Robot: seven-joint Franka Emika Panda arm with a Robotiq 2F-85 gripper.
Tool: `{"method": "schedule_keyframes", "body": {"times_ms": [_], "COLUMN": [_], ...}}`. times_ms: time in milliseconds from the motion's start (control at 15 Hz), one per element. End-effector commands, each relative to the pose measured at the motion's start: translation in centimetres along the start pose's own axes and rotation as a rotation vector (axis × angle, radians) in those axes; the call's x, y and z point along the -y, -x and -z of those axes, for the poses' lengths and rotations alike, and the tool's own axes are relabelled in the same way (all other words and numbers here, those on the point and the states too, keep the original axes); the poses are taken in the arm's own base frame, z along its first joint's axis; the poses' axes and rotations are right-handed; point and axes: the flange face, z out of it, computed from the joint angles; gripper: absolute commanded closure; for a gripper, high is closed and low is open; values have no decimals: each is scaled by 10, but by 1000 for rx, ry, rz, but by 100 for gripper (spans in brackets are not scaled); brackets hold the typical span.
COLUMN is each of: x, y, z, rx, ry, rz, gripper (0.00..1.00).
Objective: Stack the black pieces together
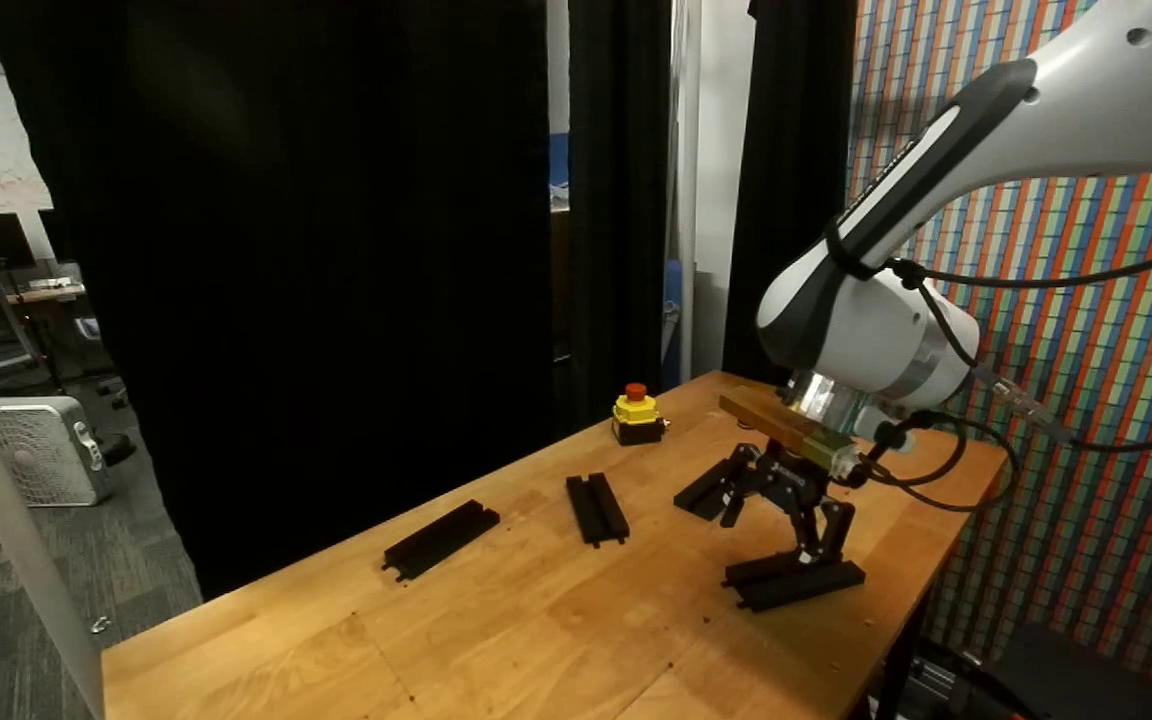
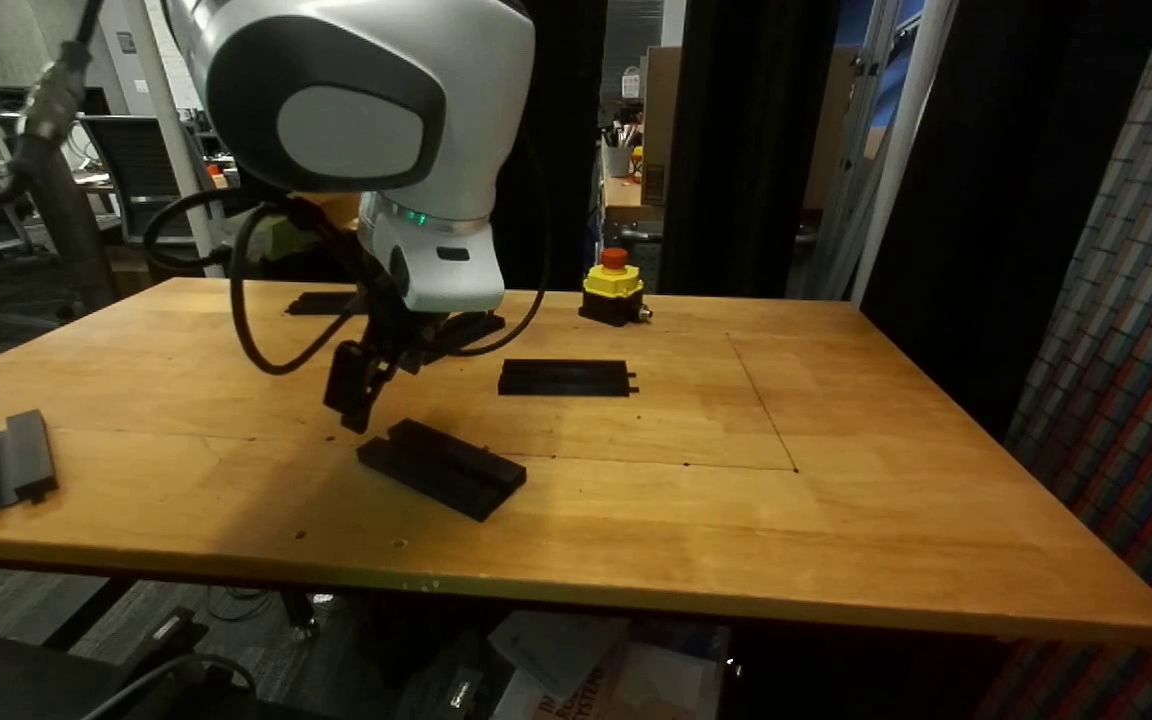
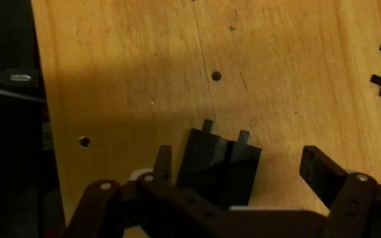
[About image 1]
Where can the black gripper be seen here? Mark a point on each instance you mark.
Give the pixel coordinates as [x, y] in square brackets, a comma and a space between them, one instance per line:
[799, 482]

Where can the black grooved rail piece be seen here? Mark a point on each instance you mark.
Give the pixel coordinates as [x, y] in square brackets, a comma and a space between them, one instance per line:
[791, 582]
[708, 485]
[598, 511]

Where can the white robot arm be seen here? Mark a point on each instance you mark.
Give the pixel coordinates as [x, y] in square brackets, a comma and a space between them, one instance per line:
[897, 332]

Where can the yellow red emergency stop button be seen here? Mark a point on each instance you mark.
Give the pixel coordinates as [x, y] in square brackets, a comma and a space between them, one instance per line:
[638, 416]

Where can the black equipment case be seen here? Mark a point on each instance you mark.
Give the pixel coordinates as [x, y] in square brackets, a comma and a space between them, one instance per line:
[1070, 682]

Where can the narrow black curtain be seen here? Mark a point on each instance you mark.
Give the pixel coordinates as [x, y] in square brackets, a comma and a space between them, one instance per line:
[619, 203]

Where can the wide black curtain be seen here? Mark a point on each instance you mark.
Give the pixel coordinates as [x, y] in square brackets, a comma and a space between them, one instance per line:
[339, 265]

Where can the white ribbed box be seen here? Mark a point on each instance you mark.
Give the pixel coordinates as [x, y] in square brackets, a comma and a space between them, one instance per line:
[42, 453]

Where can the light metal pole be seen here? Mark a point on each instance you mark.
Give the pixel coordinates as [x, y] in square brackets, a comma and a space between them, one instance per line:
[8, 534]

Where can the white door frame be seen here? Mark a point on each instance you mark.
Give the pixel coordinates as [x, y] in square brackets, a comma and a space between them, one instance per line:
[708, 160]

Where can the black curtain beside patterned wall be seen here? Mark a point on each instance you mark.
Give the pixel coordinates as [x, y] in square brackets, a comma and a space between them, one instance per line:
[791, 132]

